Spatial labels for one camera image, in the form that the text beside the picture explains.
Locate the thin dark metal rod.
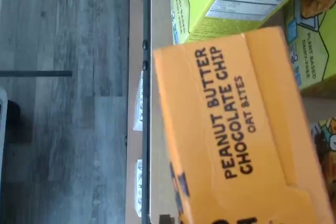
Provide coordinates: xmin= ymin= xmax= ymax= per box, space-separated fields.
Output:
xmin=0 ymin=70 xmax=74 ymax=78

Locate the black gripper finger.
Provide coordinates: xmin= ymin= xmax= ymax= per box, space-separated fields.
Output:
xmin=158 ymin=213 xmax=180 ymax=224

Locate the dark grey robot base platform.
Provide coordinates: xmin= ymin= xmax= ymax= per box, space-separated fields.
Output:
xmin=0 ymin=87 xmax=20 ymax=224

